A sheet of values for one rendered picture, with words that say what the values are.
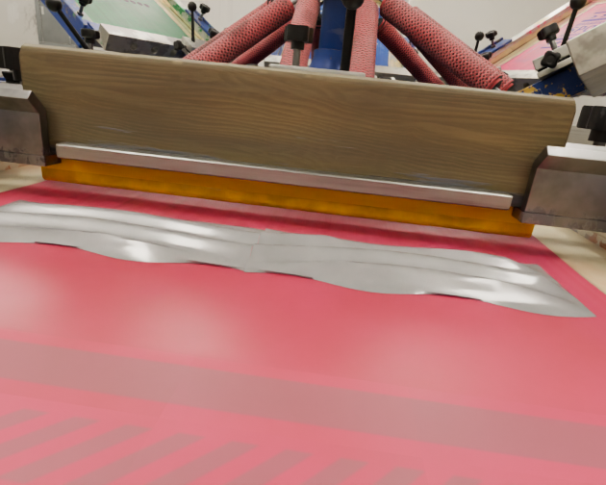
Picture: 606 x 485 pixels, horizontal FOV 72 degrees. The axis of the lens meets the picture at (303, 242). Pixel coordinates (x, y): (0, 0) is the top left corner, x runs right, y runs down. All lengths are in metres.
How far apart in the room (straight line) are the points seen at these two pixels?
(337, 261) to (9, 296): 0.15
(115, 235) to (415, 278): 0.17
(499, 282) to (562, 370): 0.06
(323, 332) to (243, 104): 0.18
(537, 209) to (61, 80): 0.34
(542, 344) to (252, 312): 0.13
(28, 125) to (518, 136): 0.34
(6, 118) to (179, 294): 0.22
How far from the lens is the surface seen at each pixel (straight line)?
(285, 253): 0.23
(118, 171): 0.36
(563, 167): 0.32
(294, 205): 0.32
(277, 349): 0.16
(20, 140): 0.37
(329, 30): 1.12
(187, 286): 0.21
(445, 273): 0.24
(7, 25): 5.68
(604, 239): 0.40
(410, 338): 0.18
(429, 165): 0.31
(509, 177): 0.32
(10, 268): 0.24
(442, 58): 0.95
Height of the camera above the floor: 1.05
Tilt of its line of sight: 20 degrees down
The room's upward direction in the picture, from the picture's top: 6 degrees clockwise
